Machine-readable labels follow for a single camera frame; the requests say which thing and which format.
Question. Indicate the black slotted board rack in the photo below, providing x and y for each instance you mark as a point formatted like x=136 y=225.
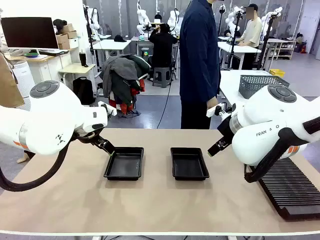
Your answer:
x=295 y=190

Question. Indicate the black laptop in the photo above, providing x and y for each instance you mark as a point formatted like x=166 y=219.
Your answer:
x=53 y=52

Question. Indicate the white long desk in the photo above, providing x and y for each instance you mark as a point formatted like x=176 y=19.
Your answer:
x=237 y=48

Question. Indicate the person in beige shirt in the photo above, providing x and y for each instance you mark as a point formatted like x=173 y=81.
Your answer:
x=252 y=32

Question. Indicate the grey mesh basket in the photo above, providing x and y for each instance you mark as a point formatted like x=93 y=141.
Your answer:
x=257 y=83

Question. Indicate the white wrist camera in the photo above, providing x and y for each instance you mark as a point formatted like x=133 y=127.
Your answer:
x=107 y=108
x=212 y=112

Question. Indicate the white air purifier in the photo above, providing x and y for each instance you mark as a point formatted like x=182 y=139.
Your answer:
x=23 y=77

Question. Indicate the white lab robot arm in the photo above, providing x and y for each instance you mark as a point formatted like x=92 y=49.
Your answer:
x=272 y=17
x=233 y=20
x=173 y=20
x=93 y=22
x=142 y=17

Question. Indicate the black backpack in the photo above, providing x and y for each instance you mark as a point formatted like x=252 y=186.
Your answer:
x=83 y=91

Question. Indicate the white work table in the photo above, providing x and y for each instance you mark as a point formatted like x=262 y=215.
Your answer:
x=230 y=82

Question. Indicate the pile of jackets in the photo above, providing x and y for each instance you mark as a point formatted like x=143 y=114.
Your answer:
x=122 y=80

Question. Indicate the yellow box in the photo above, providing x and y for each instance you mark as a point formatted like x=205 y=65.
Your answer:
x=277 y=73

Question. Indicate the white storage cabinet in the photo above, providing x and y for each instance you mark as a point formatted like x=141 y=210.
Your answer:
x=47 y=70

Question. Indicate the person's bare hand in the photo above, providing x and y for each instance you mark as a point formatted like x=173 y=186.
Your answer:
x=212 y=103

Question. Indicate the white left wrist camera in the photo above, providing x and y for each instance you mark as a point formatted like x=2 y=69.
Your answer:
x=107 y=108

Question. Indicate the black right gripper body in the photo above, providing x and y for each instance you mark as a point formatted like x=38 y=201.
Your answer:
x=225 y=128

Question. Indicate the black tumbler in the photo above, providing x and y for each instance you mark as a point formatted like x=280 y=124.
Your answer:
x=82 y=59

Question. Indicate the black camera stand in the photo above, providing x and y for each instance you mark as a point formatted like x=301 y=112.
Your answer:
x=266 y=42

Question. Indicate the black plastic ESD tray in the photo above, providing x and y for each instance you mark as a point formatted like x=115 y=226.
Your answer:
x=123 y=163
x=189 y=163

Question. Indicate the grey plastic stool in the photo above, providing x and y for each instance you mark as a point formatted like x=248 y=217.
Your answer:
x=162 y=76

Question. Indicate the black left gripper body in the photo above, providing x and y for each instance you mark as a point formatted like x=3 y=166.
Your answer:
x=96 y=140

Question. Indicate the black computer monitor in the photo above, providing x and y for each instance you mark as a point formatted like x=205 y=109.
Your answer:
x=30 y=32

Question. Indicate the brown cardboard box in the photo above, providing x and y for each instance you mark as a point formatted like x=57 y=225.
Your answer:
x=67 y=28
x=62 y=38
x=64 y=45
x=71 y=34

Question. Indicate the black cap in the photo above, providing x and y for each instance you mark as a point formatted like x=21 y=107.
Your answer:
x=120 y=38

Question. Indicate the person in navy coat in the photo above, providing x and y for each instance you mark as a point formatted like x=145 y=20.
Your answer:
x=197 y=50

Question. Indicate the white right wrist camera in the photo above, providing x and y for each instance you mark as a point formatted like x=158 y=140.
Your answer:
x=212 y=112

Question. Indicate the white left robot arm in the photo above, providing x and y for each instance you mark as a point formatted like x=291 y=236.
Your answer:
x=50 y=120

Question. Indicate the brown paper bag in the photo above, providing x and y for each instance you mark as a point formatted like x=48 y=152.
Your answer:
x=10 y=85

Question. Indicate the seated person in black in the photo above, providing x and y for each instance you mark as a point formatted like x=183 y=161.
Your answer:
x=162 y=47

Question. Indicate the small white side table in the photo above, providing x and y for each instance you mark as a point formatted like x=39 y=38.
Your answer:
x=77 y=68

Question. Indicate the green plate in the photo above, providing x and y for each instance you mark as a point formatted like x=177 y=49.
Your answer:
x=32 y=55

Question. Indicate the wooden shoe shelf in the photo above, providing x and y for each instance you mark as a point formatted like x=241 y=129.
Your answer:
x=285 y=48

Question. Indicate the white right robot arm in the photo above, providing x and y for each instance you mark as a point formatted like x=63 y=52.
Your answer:
x=262 y=120

